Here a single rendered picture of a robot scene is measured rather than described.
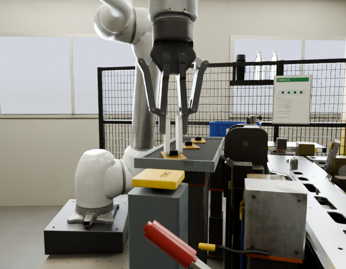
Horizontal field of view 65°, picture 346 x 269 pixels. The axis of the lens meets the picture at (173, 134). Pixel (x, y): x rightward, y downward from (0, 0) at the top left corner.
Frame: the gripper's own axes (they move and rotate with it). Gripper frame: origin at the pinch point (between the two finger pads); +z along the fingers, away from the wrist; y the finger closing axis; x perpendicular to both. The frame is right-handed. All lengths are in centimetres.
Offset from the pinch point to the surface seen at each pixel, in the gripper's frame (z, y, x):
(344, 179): 21, 69, 36
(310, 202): 20.1, 39.2, 13.4
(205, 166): 4.5, 4.1, -8.2
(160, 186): 4.9, -4.1, -16.3
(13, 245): 120, -115, 204
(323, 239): 20.1, 28.4, -5.5
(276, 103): -8, 85, 112
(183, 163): 4.1, 0.7, -6.8
